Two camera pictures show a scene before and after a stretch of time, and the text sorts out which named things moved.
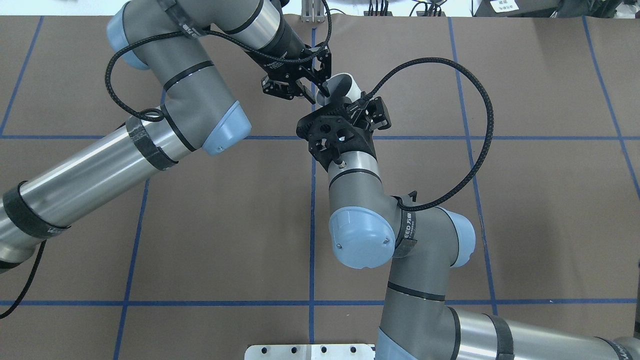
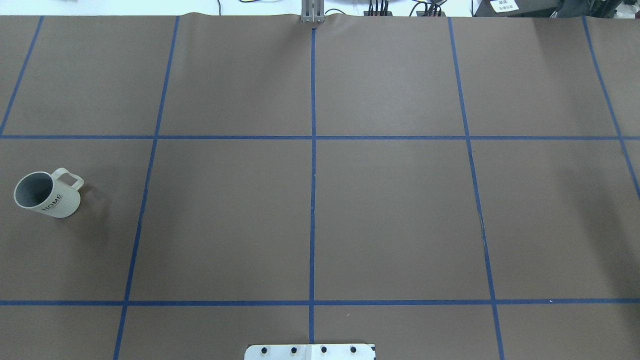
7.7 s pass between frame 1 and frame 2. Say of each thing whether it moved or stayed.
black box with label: stayed
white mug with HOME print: moved
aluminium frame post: stayed
